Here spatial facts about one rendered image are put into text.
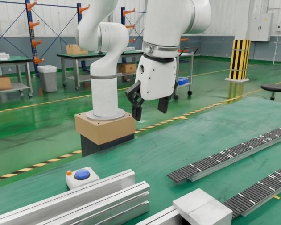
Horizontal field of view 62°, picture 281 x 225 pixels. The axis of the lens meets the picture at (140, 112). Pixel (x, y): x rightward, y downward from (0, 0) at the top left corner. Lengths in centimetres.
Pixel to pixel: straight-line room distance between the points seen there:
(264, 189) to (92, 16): 84
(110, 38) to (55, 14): 764
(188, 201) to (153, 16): 42
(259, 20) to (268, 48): 129
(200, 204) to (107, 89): 67
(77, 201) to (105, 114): 54
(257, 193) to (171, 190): 25
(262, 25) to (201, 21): 1155
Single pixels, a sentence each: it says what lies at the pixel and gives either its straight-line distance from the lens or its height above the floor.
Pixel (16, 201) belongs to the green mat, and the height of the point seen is 78.
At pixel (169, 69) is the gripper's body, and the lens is 58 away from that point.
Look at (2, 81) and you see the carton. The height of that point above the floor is 36.
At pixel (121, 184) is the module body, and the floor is 84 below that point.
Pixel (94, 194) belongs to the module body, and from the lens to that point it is 67.
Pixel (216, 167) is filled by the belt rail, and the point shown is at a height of 79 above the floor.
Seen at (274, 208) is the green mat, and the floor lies 78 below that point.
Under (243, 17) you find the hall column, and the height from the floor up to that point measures 165.
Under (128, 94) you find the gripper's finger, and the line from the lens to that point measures 55.
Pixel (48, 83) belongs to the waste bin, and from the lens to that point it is 563.
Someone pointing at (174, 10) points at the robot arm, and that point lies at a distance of 53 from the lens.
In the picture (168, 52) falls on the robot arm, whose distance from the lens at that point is 54.
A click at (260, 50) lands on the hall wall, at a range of 1238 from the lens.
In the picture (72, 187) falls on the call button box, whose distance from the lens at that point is 74.
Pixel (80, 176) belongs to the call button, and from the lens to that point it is 74.
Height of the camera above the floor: 125
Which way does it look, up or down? 18 degrees down
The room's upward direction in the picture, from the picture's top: straight up
